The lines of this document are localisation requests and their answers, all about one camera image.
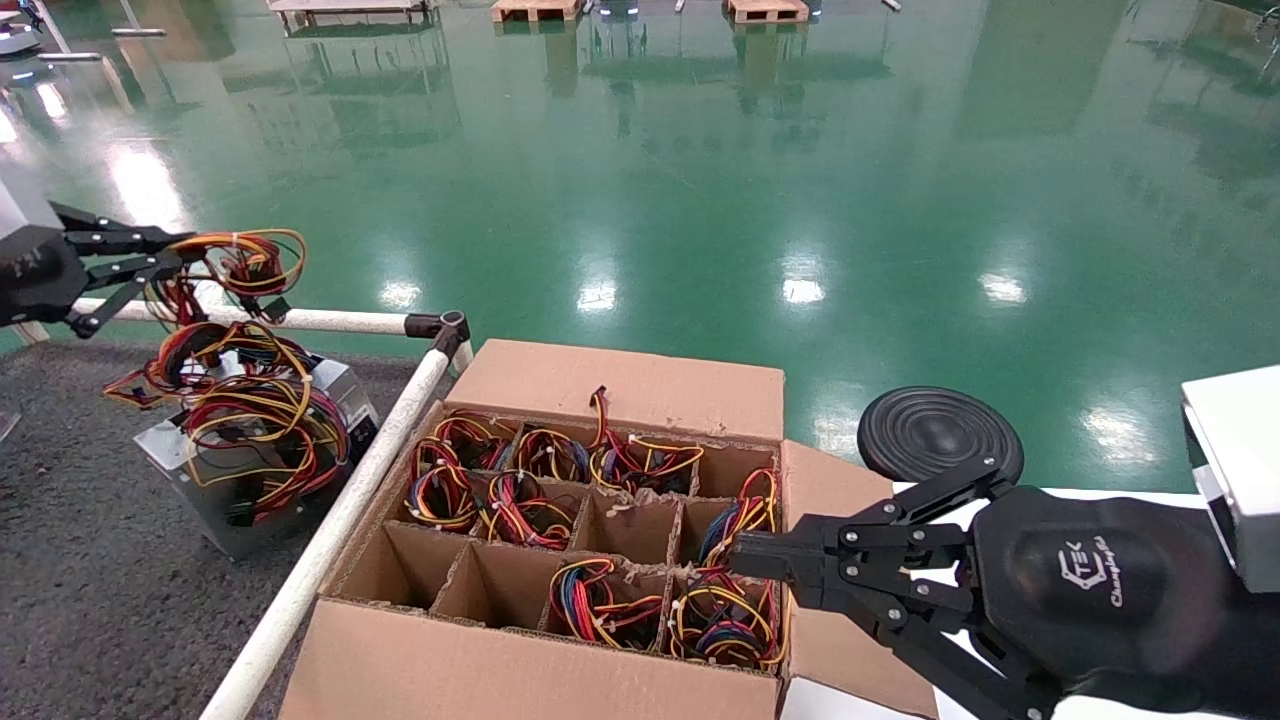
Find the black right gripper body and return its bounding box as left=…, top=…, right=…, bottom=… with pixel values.
left=972, top=487, right=1241, bottom=701

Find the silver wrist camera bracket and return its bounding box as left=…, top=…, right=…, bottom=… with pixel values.
left=0, top=178, right=36, bottom=243

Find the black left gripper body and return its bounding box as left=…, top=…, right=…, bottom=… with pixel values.
left=0, top=225, right=91, bottom=329

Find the wooden pallet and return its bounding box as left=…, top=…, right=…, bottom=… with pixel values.
left=490, top=0, right=586, bottom=23
left=725, top=0, right=809, bottom=23

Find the white flat platform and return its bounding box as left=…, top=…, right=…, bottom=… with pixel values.
left=780, top=483, right=1280, bottom=720

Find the black pipe corner connector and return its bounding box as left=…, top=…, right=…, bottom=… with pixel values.
left=405, top=310, right=473, bottom=369

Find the white frame pipe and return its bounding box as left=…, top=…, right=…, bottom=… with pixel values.
left=200, top=345, right=456, bottom=720
left=10, top=298, right=416, bottom=346

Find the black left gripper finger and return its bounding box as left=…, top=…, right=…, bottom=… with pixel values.
left=48, top=203, right=201, bottom=263
left=65, top=255, right=186, bottom=339

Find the brown cardboard divider box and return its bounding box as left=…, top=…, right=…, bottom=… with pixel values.
left=280, top=338, right=941, bottom=720

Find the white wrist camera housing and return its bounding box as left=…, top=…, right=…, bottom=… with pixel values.
left=1180, top=365, right=1280, bottom=593

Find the black round stool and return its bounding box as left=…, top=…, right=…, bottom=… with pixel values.
left=858, top=387, right=1026, bottom=491

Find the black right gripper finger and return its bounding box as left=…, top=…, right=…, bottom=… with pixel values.
left=728, top=455, right=1004, bottom=589
left=730, top=557, right=1061, bottom=720

